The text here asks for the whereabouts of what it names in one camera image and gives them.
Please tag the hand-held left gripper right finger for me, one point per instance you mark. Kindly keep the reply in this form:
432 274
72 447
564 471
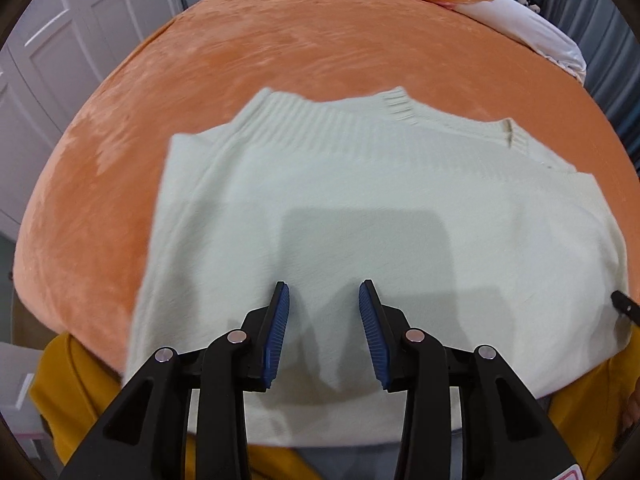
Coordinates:
372 335

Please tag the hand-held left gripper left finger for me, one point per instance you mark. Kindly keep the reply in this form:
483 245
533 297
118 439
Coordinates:
277 330

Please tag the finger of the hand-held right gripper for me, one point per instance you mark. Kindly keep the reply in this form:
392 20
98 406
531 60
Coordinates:
627 306

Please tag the cream knit cardigan red buttons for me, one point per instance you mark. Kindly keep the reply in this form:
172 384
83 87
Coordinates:
380 210

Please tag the person's grey pants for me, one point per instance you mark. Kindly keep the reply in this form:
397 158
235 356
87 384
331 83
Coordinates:
340 465

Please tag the person's yellow top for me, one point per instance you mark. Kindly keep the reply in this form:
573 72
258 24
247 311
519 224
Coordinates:
75 410

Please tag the white box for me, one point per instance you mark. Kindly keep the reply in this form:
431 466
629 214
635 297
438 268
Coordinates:
20 400

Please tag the orange plush blanket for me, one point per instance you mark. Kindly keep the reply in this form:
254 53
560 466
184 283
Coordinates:
300 60

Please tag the grey blue curtain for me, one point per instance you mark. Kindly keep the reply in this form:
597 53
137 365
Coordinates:
595 20

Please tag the white panelled wardrobe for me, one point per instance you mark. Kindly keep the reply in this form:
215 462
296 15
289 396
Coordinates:
65 50

